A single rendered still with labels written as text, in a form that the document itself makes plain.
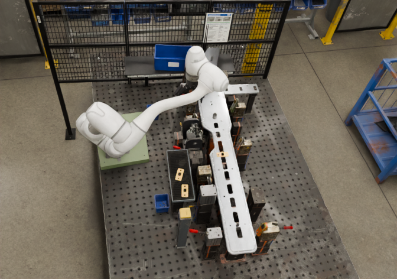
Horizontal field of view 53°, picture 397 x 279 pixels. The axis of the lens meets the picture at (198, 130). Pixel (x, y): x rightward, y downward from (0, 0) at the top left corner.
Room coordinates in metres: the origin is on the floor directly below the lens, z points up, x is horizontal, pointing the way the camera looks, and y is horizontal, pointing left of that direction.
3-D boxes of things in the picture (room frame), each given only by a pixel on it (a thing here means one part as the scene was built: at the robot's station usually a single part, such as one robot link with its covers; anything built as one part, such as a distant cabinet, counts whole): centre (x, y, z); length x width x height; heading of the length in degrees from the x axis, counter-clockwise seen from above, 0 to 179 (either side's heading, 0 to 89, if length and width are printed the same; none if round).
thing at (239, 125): (1.91, -0.29, 0.84); 0.11 x 0.08 x 0.29; 105
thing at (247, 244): (1.59, -0.21, 1.00); 1.38 x 0.22 x 0.02; 15
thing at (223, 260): (1.00, -0.36, 0.84); 0.18 x 0.06 x 0.29; 105
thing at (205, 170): (1.41, -0.08, 0.89); 0.13 x 0.11 x 0.38; 105
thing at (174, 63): (2.41, 0.29, 1.09); 0.30 x 0.17 x 0.13; 99
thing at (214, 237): (0.99, -0.18, 0.88); 0.11 x 0.10 x 0.36; 105
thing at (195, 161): (1.46, -0.01, 0.90); 0.05 x 0.05 x 0.40; 15
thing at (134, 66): (2.42, 0.23, 1.01); 0.90 x 0.22 x 0.03; 105
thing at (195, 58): (1.64, 0.07, 1.80); 0.13 x 0.11 x 0.16; 51
